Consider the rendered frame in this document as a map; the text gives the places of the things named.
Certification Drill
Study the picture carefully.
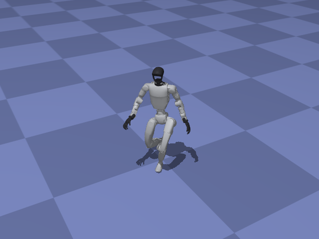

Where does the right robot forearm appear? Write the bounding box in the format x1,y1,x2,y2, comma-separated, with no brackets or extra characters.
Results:
130,97,140,118

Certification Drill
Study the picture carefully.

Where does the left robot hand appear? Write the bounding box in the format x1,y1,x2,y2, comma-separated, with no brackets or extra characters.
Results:
182,118,190,134

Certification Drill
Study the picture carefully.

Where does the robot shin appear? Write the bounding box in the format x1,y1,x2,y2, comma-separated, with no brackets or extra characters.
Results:
158,148,167,164
147,138,162,148

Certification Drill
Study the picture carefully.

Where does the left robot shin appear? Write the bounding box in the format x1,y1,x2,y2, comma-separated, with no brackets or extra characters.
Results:
158,148,167,164

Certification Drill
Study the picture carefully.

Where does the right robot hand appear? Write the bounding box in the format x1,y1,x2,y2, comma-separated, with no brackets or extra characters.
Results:
123,114,136,130

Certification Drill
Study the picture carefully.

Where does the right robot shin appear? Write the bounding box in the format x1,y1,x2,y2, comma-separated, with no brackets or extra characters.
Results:
147,138,162,148

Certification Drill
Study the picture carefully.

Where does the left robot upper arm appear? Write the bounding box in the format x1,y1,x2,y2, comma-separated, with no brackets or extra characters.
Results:
167,85,181,107

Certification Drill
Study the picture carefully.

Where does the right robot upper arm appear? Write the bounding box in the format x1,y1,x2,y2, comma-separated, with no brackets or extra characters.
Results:
136,83,150,104

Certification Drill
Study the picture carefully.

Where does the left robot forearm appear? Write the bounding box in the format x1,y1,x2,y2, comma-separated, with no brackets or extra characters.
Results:
178,100,187,121

